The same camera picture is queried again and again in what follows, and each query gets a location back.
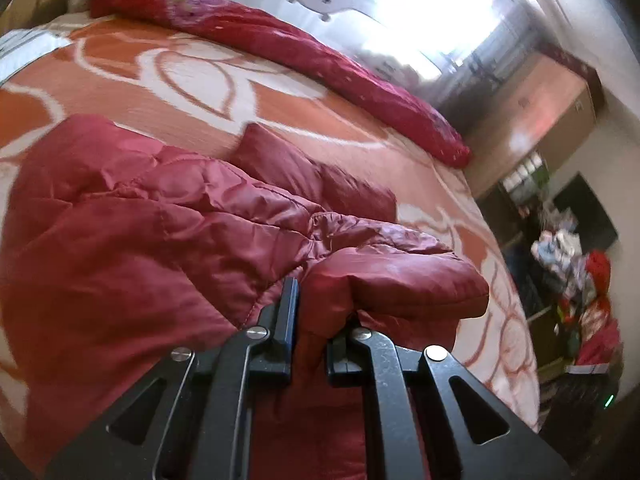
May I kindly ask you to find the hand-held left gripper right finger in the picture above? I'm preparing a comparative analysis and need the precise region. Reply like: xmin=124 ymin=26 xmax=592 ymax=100
xmin=326 ymin=326 xmax=576 ymax=480

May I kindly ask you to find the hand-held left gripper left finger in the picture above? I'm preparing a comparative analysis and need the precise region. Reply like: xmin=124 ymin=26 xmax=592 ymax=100
xmin=42 ymin=277 xmax=301 ymax=480

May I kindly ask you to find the red quilted jacket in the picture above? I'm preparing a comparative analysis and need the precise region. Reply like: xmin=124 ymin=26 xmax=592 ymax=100
xmin=0 ymin=115 xmax=490 ymax=480

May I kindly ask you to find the pile of colourful clothes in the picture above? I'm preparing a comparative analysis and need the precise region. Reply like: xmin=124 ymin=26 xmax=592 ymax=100
xmin=530 ymin=230 xmax=623 ymax=376

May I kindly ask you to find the orange floral blanket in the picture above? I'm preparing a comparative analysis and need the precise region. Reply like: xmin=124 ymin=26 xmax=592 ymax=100
xmin=0 ymin=14 xmax=545 ymax=466

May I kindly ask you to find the dark shelf unit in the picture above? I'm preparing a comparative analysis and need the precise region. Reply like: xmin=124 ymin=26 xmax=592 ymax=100
xmin=490 ymin=150 xmax=556 ymax=221

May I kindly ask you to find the red rolled quilt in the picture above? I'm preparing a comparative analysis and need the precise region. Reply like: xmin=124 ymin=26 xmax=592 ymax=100
xmin=89 ymin=0 xmax=472 ymax=170

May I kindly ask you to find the black screen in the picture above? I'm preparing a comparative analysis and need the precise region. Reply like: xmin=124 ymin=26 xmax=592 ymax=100
xmin=552 ymin=172 xmax=618 ymax=251

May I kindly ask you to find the wooden wardrobe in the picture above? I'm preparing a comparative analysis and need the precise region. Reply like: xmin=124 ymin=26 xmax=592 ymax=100
xmin=462 ymin=42 xmax=606 ymax=201

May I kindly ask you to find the pale curtain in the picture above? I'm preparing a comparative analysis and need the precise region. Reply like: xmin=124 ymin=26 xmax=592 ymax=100
xmin=435 ymin=0 xmax=543 ymax=111

